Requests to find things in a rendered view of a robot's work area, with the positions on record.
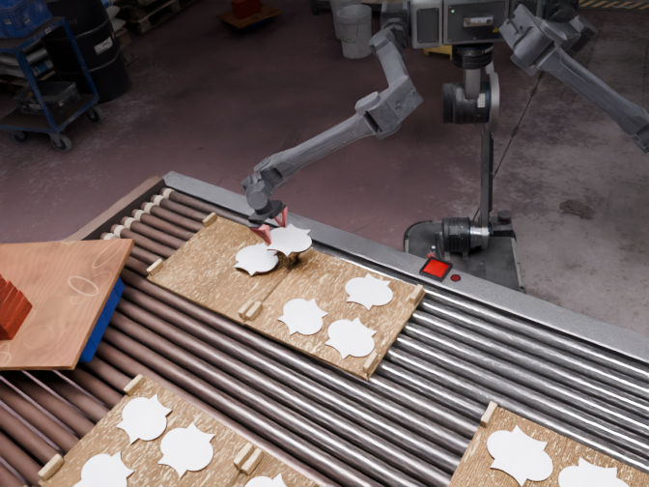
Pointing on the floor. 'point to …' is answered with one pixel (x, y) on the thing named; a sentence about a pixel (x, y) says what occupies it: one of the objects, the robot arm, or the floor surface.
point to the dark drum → (89, 10)
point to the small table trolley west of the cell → (19, 129)
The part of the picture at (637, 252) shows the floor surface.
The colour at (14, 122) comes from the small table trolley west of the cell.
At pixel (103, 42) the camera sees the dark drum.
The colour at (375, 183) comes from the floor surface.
